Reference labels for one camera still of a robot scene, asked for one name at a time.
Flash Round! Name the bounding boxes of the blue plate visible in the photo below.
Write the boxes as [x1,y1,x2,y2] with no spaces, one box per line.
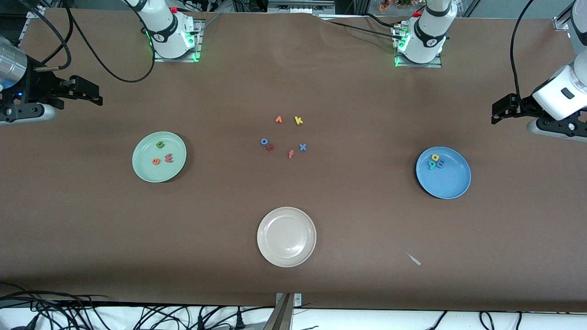
[415,146,472,200]

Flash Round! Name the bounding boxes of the green plate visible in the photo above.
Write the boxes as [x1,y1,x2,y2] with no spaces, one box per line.
[132,132,188,183]

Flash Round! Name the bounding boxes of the grey box behind table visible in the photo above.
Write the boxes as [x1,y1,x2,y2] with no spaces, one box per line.
[267,0,336,14]

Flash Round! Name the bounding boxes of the beige plate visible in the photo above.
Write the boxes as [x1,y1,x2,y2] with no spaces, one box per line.
[257,207,317,268]

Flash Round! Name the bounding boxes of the long black right arm cable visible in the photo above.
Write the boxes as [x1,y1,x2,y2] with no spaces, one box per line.
[62,0,156,83]

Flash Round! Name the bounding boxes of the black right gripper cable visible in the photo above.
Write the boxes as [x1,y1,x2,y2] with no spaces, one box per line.
[18,0,72,73]

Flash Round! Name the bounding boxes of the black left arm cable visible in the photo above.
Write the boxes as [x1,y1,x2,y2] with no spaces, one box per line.
[510,0,535,99]

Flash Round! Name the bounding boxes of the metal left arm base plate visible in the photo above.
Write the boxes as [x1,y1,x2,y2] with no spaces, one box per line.
[393,23,443,69]

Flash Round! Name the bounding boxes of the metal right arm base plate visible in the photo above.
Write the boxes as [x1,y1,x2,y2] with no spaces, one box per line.
[152,18,203,63]

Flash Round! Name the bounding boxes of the black table cable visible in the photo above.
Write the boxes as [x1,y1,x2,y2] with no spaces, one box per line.
[327,20,403,40]
[362,13,399,29]

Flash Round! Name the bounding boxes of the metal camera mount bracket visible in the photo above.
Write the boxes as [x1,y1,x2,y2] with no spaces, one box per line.
[263,292,302,330]

